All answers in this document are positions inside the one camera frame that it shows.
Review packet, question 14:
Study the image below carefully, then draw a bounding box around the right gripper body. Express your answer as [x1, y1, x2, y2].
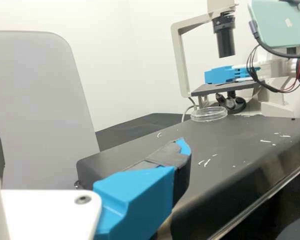
[230, 46, 299, 83]

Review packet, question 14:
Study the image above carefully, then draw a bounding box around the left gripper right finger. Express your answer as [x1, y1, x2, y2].
[93, 136, 193, 240]

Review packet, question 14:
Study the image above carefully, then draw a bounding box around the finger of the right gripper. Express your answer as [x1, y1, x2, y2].
[203, 65, 241, 85]

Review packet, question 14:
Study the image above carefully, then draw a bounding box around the petri dish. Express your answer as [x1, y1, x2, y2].
[190, 105, 228, 123]

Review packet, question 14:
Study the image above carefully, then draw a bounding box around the cream microscope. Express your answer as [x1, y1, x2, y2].
[170, 0, 300, 119]

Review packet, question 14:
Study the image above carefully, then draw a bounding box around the white box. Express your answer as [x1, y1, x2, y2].
[0, 30, 101, 191]

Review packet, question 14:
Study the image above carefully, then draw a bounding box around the black tray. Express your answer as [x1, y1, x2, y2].
[74, 115, 300, 240]

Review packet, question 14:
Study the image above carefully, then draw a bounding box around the black cable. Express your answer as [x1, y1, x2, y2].
[248, 20, 300, 61]

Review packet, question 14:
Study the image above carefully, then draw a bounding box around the right wrist camera phone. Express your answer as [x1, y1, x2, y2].
[247, 0, 300, 60]

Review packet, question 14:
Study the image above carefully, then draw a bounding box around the white cable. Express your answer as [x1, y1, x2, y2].
[181, 96, 199, 124]

